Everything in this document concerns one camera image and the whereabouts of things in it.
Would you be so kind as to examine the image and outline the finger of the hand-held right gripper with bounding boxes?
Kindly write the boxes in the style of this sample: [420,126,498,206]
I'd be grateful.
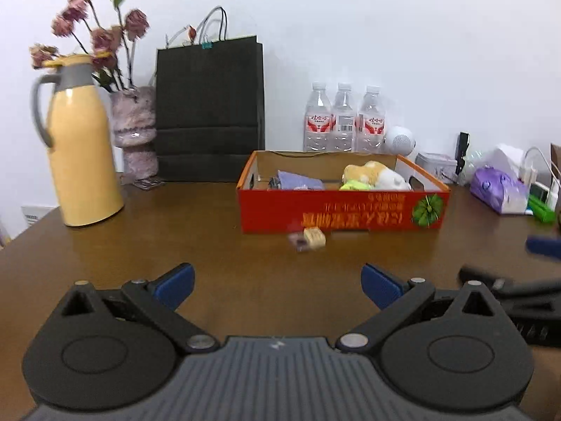
[458,265,561,306]
[526,236,561,260]

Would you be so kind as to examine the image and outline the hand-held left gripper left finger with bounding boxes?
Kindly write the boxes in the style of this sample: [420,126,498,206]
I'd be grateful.
[59,263,220,354]

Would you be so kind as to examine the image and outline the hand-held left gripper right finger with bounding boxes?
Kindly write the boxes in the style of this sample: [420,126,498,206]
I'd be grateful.
[335,263,505,354]

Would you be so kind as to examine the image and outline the red cardboard box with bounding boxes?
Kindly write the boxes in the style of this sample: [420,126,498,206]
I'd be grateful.
[237,150,451,234]

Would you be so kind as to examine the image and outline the tan candy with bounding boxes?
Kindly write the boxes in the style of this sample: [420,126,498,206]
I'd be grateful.
[303,227,327,248]

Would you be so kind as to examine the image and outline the purple candy wrapper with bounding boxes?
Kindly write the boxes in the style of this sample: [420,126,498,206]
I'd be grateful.
[287,232,310,254]

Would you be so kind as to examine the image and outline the white and tan plush toy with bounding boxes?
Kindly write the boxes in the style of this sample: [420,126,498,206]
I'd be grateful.
[342,161,413,191]

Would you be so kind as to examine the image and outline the purple cloth pouch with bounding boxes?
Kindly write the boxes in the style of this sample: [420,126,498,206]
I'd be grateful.
[277,170,326,191]

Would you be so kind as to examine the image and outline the green box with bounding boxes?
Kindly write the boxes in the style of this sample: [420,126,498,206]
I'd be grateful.
[527,195,558,223]

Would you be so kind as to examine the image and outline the purple tissue pack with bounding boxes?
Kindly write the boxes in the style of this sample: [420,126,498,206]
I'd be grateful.
[470,144,530,215]

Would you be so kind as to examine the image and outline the clear plastic bag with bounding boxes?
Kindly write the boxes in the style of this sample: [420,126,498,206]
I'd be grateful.
[458,149,487,185]

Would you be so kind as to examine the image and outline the black upright device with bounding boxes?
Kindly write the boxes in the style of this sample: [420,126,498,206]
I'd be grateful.
[455,132,471,176]

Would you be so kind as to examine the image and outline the grey tin box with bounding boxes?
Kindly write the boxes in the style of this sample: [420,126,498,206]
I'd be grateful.
[415,152,459,183]

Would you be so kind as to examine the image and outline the white round speaker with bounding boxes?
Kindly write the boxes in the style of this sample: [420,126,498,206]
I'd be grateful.
[385,126,419,163]

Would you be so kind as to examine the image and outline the white box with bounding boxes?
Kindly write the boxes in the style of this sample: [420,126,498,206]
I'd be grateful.
[21,204,60,229]

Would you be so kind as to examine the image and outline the yellow thermos jug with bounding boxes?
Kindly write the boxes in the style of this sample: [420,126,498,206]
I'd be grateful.
[30,54,126,227]

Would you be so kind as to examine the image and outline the clear water bottle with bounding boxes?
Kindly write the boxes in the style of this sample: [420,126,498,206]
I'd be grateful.
[356,85,387,154]
[332,82,358,153]
[302,82,332,152]

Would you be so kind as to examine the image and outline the pink fuzzy vase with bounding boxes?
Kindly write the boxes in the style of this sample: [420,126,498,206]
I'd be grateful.
[109,86,159,180]

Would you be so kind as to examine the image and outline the black paper bag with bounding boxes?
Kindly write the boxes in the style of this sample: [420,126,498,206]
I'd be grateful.
[155,6,266,183]

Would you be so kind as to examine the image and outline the dried pink roses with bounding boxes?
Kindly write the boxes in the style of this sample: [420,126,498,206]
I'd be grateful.
[28,0,150,93]

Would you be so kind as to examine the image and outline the white charging cables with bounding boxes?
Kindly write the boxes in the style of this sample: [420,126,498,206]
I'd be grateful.
[523,147,552,181]

